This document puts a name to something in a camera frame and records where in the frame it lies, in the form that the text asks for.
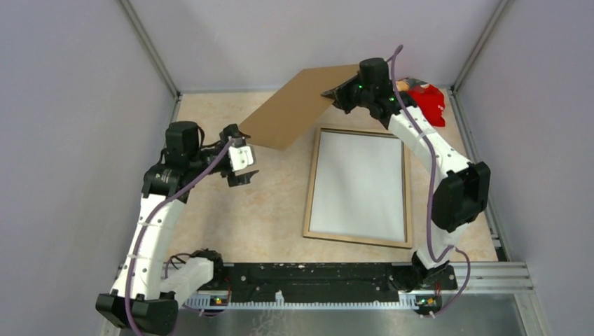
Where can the landscape photo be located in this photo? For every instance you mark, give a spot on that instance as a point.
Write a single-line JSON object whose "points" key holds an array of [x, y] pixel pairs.
{"points": [[295, 107]]}

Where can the red crumpled cloth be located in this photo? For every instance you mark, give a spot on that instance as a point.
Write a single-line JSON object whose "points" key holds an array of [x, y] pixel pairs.
{"points": [[428, 97]]}

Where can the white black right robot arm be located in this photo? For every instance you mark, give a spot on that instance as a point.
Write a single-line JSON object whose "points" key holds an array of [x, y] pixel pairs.
{"points": [[458, 187]]}

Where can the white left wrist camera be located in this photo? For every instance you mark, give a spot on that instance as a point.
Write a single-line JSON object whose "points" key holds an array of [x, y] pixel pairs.
{"points": [[241, 157]]}

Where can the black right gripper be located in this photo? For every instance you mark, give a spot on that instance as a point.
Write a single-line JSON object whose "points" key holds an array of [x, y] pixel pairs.
{"points": [[338, 94]]}

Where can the aluminium front rail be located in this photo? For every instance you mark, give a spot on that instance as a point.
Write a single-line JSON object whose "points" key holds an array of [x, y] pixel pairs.
{"points": [[481, 280]]}

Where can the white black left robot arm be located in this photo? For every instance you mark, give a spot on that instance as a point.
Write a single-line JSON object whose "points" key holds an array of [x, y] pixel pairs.
{"points": [[153, 232]]}

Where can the wooden picture frame with glass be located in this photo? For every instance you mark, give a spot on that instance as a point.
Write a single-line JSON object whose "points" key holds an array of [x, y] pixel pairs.
{"points": [[359, 188]]}

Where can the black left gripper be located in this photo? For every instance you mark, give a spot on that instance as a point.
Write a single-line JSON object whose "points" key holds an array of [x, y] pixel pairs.
{"points": [[230, 131]]}

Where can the white photo paper sheet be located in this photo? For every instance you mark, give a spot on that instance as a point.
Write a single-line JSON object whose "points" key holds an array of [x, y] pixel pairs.
{"points": [[357, 185]]}

